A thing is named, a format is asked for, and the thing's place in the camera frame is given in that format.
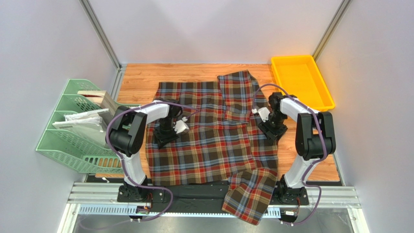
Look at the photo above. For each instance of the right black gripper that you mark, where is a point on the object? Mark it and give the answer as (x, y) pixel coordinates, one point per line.
(273, 129)

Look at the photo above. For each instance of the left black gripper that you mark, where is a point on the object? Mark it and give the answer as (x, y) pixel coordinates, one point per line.
(163, 139)

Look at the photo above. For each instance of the plaid long sleeve shirt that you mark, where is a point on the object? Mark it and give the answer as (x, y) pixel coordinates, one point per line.
(224, 143)

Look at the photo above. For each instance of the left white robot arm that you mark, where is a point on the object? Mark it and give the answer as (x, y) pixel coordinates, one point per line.
(125, 136)

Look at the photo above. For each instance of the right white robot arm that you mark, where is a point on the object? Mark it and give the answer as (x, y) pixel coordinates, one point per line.
(314, 140)

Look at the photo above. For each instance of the yellow plastic tray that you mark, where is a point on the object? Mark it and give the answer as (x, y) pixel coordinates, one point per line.
(299, 75)

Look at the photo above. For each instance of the wooden block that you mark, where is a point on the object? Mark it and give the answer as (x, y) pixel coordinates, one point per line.
(100, 98)

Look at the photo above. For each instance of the white papers in plastic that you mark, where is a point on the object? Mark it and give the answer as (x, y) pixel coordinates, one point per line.
(91, 125)

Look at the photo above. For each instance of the green file organizer rack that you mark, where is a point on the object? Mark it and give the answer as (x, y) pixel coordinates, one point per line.
(69, 149)

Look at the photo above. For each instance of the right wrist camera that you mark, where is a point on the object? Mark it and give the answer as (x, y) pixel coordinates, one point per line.
(262, 112)

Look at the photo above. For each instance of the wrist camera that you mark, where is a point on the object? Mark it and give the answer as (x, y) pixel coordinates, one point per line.
(180, 126)
(262, 112)

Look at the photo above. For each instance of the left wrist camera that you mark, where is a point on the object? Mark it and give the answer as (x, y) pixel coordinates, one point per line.
(180, 126)

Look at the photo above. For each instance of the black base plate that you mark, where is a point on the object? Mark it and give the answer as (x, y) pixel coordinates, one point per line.
(193, 198)

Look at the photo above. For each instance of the aluminium frame rail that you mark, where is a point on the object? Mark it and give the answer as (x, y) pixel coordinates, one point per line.
(99, 199)

